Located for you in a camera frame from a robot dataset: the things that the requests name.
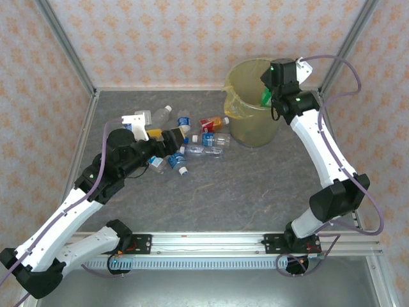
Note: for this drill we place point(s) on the green plastic bottle orange cap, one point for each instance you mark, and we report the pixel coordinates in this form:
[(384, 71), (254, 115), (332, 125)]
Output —
[(246, 131), (266, 98)]

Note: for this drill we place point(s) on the clear unlabelled bottle white cap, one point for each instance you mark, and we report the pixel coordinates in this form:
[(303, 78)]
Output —
[(161, 115)]

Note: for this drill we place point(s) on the short clear bottle blue label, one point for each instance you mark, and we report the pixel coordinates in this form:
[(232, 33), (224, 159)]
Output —
[(184, 121)]

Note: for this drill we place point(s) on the clear bottle blue label blue cap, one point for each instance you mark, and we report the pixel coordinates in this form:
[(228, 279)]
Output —
[(128, 126)]

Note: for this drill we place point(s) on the small bottle pale blue label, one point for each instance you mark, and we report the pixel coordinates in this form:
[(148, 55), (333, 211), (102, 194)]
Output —
[(157, 163)]

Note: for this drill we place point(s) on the crushed clear bottle white cap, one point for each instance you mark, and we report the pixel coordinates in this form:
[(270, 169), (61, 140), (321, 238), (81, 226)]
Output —
[(204, 151)]

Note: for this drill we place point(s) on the long clear bottle blue label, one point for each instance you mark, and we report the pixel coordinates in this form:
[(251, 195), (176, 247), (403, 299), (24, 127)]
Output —
[(211, 139)]

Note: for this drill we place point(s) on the red orange bottle white cap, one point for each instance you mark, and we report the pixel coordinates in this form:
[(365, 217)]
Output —
[(211, 124)]

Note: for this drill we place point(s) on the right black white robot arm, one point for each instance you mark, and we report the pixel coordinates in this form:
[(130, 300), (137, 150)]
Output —
[(319, 150)]

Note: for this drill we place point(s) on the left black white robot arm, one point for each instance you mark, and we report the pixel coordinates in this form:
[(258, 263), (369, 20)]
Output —
[(57, 230)]

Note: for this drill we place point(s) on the translucent round waste bin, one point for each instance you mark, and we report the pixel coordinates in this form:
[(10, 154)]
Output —
[(255, 134)]

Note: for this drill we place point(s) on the grey metal sheet panel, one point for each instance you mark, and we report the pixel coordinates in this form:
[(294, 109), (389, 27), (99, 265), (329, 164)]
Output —
[(207, 288)]

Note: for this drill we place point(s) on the small green circuit board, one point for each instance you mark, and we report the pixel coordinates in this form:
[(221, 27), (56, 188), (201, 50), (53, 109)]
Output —
[(316, 256)]

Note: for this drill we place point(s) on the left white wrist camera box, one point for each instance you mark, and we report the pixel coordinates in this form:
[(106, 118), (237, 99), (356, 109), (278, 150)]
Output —
[(137, 126)]

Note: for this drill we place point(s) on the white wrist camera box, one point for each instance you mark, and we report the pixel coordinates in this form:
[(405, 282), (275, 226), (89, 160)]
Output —
[(303, 68), (137, 126)]

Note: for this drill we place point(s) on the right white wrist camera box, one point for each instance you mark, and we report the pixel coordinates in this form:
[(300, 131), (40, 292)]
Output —
[(303, 68)]

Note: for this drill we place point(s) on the aluminium back rail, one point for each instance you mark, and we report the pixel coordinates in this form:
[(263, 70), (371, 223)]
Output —
[(159, 89)]

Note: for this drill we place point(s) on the left aluminium side rail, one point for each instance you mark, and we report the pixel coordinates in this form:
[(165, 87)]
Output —
[(83, 134)]

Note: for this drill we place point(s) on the right aluminium upright post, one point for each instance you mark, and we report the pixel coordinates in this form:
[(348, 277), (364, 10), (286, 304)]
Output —
[(346, 48)]

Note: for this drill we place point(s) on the aluminium upright post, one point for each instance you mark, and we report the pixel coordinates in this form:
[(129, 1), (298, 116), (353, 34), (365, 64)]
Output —
[(346, 48), (67, 48)]

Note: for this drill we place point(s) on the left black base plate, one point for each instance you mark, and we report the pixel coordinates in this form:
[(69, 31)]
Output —
[(143, 244)]

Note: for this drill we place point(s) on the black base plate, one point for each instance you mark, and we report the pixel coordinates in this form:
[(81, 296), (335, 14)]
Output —
[(143, 244), (271, 243)]

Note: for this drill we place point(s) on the aluminium front mounting rail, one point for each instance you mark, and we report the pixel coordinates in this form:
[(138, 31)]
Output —
[(207, 244)]

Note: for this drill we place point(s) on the left aluminium upright post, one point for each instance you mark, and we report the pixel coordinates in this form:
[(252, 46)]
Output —
[(67, 48)]

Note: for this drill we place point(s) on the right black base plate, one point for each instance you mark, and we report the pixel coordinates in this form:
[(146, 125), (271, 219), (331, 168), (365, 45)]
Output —
[(271, 243)]

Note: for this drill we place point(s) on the right aluminium frame leg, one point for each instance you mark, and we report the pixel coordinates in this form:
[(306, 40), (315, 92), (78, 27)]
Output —
[(383, 288)]

